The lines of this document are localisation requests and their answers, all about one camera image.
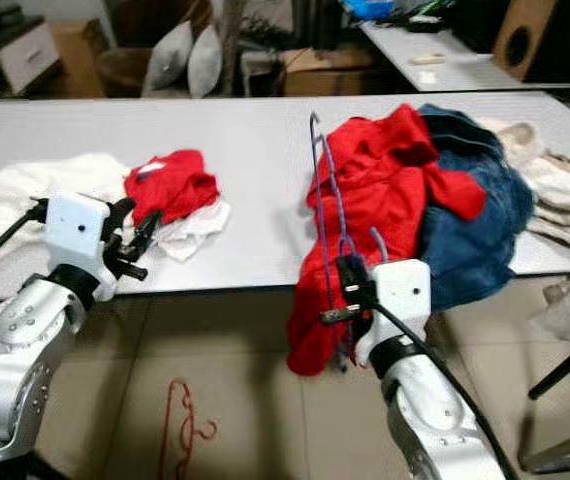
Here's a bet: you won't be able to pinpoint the small red patched garment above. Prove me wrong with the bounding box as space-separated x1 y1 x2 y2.
123 150 221 229

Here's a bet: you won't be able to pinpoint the purple wire hanger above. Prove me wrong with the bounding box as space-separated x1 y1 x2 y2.
308 110 389 373

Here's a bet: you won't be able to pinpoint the red hoodie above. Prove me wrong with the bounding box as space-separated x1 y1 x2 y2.
287 102 489 379

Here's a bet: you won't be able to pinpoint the small white garment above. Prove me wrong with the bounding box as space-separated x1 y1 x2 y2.
153 198 232 264

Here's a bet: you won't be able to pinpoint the large white garment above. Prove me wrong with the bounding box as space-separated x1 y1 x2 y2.
0 152 138 273

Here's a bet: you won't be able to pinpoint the blue denim jeans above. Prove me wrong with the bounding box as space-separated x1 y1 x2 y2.
413 102 538 311

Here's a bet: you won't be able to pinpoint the brown round basket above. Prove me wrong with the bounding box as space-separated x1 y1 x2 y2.
95 48 156 99

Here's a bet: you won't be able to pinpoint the grey pillow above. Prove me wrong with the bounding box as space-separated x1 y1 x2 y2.
145 20 195 99
187 25 225 99

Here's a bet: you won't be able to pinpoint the white drawer cabinet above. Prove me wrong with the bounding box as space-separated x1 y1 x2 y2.
0 22 63 96

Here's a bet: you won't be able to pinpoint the printed cardboard box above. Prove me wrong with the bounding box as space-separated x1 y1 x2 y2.
282 47 378 98

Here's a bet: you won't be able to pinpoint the white remote control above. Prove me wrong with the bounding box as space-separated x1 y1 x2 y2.
412 52 453 67

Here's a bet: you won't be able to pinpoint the white desk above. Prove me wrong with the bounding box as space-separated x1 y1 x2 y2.
360 20 570 94

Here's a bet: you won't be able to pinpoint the blue plastic tub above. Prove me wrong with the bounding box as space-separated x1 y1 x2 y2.
343 0 398 21

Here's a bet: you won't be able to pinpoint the wooden speaker box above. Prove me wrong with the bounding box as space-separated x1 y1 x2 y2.
493 0 568 83

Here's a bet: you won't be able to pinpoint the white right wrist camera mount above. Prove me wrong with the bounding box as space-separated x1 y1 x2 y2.
355 258 434 366

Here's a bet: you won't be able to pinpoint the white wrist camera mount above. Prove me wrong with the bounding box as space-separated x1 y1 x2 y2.
355 258 434 366
42 192 113 303

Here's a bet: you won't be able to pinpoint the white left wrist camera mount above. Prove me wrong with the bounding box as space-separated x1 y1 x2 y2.
42 192 113 303

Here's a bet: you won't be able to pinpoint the red wire hanger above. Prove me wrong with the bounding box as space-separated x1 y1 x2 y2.
158 378 219 480

